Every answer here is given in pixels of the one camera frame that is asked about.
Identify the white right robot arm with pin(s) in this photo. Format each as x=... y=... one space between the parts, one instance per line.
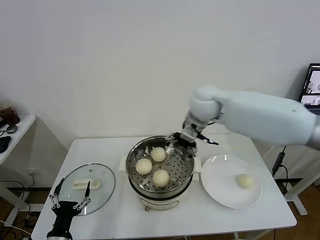
x=250 y=115

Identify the dark grey open laptop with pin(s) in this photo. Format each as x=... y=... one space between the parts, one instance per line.
x=313 y=85

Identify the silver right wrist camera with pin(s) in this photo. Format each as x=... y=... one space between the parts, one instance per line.
x=189 y=132

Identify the white round plate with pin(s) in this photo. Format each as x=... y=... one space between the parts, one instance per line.
x=220 y=182

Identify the black computer mouse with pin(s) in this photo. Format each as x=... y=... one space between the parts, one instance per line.
x=4 y=144

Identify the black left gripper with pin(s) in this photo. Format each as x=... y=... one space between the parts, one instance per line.
x=64 y=212

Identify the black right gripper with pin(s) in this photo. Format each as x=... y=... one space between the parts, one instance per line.
x=186 y=141

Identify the plastic iced coffee cup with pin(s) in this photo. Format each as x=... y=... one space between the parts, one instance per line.
x=10 y=115

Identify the white side desk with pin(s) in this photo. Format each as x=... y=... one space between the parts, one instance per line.
x=22 y=125

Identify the steel perforated steamer basket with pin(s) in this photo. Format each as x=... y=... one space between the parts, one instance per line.
x=180 y=180

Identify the small grey round disc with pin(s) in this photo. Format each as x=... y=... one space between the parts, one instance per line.
x=12 y=129

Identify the white wall socket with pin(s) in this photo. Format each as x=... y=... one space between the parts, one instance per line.
x=32 y=172

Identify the white electric cooking pot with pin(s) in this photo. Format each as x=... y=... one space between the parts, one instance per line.
x=162 y=203

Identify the white steamed baozi bun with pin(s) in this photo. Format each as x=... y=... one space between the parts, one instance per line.
x=158 y=154
x=160 y=178
x=245 y=181
x=143 y=166

